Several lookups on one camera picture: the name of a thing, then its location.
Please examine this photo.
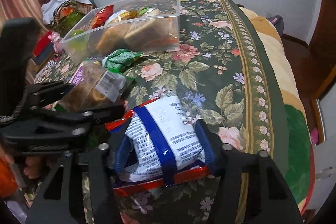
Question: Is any dark green floral bedspread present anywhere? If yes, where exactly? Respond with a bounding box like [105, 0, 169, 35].
[24, 0, 290, 224]

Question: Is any pink toy figure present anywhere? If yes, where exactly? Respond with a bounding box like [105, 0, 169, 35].
[51, 31, 65, 53]

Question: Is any blue white snack packet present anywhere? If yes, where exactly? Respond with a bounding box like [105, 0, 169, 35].
[105, 91, 215, 197]

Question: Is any green jelly cup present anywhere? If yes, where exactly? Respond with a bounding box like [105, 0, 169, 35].
[69, 29, 89, 50]

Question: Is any grey backpack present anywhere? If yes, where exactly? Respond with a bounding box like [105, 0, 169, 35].
[266, 14, 286, 36]

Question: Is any red box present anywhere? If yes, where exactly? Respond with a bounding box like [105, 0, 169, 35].
[34, 30, 53, 57]

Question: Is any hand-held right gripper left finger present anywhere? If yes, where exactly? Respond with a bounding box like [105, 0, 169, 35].
[25, 132, 134, 224]

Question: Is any pile of clothes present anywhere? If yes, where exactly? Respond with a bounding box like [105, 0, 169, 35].
[41, 0, 95, 36]

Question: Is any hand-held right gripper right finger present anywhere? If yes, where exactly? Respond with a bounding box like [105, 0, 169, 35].
[195, 120, 303, 224]

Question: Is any gold foil snack packet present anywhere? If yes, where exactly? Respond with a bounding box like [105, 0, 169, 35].
[106, 10, 138, 26]

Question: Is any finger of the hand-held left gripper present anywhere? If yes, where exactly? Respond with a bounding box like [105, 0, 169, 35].
[22, 83, 76, 109]
[0, 104, 126, 154]

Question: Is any patchwork quilt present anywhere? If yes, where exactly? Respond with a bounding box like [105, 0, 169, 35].
[33, 53, 79, 84]

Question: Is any brown snack packet green label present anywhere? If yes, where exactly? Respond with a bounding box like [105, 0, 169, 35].
[138, 5, 152, 16]

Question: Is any orange cloth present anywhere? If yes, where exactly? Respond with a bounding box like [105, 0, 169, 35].
[0, 155, 19, 199]

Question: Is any clear bread bag purple label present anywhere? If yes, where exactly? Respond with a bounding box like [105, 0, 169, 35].
[58, 61, 136, 112]

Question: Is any red snack packet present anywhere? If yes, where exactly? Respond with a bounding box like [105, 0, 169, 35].
[91, 5, 114, 29]

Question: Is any yellow plush blanket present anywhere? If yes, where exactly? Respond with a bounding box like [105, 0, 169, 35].
[238, 5, 317, 215]

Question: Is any clear plastic storage box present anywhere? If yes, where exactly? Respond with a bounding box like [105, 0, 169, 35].
[58, 0, 182, 65]

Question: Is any sandwich packet white label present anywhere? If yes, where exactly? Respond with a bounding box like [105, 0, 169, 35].
[124, 9, 179, 51]

